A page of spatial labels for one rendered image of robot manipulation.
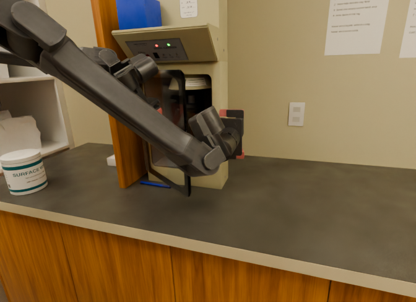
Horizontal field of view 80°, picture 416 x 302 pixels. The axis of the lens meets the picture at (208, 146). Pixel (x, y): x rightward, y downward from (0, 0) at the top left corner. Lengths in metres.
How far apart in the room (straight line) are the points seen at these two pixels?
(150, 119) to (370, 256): 0.62
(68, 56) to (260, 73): 0.95
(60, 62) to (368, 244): 0.80
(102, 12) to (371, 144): 1.22
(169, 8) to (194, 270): 0.84
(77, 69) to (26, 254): 1.00
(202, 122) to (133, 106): 0.16
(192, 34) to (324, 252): 0.69
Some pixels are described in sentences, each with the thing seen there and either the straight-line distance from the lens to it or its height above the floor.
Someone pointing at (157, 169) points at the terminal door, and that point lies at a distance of 0.97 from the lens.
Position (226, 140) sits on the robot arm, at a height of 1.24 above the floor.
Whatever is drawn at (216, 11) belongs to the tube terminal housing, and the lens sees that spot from 0.88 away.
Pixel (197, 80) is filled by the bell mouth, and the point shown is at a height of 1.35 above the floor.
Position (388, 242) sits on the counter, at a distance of 0.85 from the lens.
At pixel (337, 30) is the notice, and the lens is 1.28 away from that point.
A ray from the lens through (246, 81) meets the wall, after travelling 1.28.
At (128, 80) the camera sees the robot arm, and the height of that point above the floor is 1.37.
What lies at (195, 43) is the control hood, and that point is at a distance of 0.81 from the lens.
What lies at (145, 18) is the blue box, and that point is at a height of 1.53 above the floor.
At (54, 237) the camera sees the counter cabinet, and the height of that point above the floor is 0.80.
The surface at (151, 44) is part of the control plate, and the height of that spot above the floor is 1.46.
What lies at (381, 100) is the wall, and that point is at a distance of 1.33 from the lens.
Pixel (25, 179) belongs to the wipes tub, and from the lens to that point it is 1.19.
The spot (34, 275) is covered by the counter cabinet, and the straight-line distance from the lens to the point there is 1.41.
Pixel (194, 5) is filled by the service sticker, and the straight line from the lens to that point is 0.91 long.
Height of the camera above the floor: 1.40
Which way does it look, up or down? 18 degrees down
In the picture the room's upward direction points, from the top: 2 degrees counter-clockwise
